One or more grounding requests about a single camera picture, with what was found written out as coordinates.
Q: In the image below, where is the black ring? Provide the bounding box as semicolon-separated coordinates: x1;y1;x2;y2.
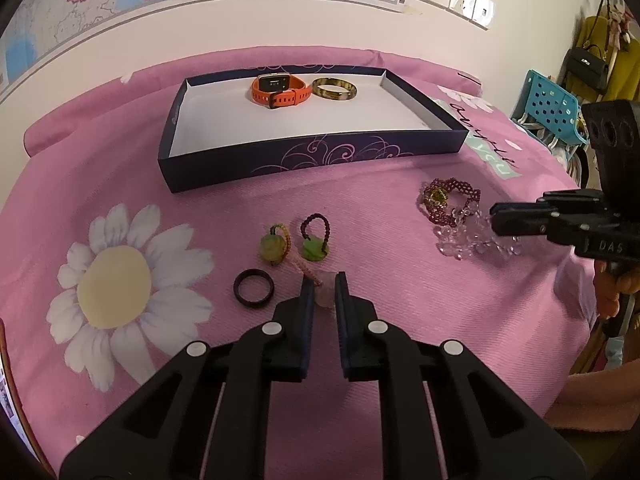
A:
233;269;276;309

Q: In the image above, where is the tortoiseshell bangle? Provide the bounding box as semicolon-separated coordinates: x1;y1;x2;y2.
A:
312;77;357;102

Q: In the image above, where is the yellow garment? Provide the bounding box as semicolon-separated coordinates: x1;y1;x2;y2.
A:
572;15;640;103

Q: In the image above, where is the black handbag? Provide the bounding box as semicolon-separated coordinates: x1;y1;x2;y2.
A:
557;45;612;95

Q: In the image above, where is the person's right forearm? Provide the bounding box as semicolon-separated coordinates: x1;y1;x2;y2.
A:
544;369;640;432

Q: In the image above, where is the purple beaded bracelet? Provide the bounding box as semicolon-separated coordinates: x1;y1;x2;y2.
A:
417;177;482;226

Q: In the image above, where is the person's right hand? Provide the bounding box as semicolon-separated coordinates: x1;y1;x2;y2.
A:
594;262;640;322

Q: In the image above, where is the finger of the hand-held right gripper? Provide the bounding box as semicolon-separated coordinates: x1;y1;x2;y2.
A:
489;201;557;238

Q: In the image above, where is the orange smart watch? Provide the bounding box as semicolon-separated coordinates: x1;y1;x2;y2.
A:
250;73;310;109

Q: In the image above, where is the colourful wall map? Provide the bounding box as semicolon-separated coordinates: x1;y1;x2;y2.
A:
0;0;408;106

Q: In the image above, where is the pink floral blanket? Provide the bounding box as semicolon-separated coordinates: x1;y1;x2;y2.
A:
0;45;601;480

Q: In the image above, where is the green pendant with dark beads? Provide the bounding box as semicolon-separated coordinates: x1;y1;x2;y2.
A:
299;215;332;262

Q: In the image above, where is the clear crystal bracelet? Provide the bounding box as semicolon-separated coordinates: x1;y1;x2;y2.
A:
434;205;523;261

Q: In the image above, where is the blue perforated plastic chair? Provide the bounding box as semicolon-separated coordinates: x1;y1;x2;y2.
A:
510;69;591;161

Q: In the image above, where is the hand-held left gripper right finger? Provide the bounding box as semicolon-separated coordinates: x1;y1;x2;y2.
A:
334;271;586;480

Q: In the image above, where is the yellow-green pendant with cord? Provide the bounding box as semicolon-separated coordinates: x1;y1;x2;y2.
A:
258;224;293;265

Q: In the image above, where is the navy blue cardboard box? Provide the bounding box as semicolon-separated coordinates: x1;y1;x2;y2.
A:
157;66;469;194

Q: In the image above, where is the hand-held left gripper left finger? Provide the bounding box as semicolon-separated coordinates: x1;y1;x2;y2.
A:
59;276;316;480

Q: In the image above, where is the pink pendant with cord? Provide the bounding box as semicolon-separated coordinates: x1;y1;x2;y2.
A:
292;255;337;308

